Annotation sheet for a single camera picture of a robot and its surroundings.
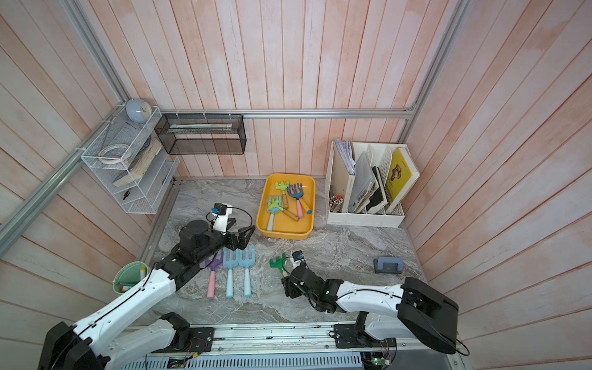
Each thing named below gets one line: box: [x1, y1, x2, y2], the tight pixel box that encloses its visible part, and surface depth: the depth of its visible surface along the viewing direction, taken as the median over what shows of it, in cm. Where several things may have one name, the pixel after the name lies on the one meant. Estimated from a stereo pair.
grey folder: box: [347, 151, 379, 213], surface depth 96 cm
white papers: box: [334, 138, 356, 175], surface depth 90 cm
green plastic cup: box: [112, 261, 151, 294], surface depth 76 cm
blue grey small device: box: [373, 256, 405, 274], surface depth 90 cm
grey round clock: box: [124, 98, 152, 124], surface depth 84 cm
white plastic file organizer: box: [325, 141, 408, 228], surface depth 98 cm
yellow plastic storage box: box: [255, 174, 317, 241], surface depth 109 cm
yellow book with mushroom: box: [385, 147, 413, 204], surface depth 95 cm
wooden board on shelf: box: [112, 137, 162, 187], surface depth 83 cm
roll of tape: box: [97, 143, 129, 165], surface depth 72 cm
